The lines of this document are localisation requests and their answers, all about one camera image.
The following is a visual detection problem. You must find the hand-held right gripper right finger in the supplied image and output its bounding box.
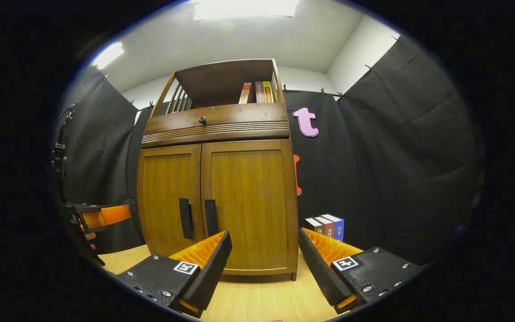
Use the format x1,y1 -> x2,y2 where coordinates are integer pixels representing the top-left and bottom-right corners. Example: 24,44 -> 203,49
299,227 -> 423,314

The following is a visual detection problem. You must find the wooden cabinet drawer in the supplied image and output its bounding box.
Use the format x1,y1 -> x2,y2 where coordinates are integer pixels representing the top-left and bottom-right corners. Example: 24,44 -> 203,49
141,102 -> 291,148

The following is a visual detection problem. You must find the wooden cabinet door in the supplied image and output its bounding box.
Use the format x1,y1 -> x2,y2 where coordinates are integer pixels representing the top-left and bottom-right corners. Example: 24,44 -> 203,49
137,144 -> 205,258
201,139 -> 299,275

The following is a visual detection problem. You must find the small ceiling light panel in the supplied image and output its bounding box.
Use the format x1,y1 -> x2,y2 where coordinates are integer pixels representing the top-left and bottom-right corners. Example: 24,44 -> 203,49
91,42 -> 124,70

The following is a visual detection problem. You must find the blue spine book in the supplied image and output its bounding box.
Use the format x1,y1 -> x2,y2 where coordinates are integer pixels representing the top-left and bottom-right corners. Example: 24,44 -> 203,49
321,214 -> 345,242

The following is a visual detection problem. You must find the black door handle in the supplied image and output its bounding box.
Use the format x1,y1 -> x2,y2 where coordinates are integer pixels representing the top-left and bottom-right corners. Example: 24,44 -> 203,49
204,199 -> 220,238
179,198 -> 194,240

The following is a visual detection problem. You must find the black backdrop cloth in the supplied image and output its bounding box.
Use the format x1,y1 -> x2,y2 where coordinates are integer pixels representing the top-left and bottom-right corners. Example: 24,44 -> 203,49
60,34 -> 482,265

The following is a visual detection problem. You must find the brown spine book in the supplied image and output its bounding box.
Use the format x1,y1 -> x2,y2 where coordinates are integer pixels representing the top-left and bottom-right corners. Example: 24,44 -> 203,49
315,216 -> 335,237

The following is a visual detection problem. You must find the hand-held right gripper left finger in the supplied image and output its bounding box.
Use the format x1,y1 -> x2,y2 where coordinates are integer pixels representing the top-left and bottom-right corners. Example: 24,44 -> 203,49
115,230 -> 233,319

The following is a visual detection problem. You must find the large ceiling light panel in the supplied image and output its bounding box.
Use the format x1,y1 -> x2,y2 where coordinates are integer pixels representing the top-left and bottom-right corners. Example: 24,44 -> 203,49
194,0 -> 299,21

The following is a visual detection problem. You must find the wooden double-door shoe cabinet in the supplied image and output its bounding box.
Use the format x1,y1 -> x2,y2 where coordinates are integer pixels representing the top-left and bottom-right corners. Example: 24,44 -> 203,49
137,58 -> 299,281

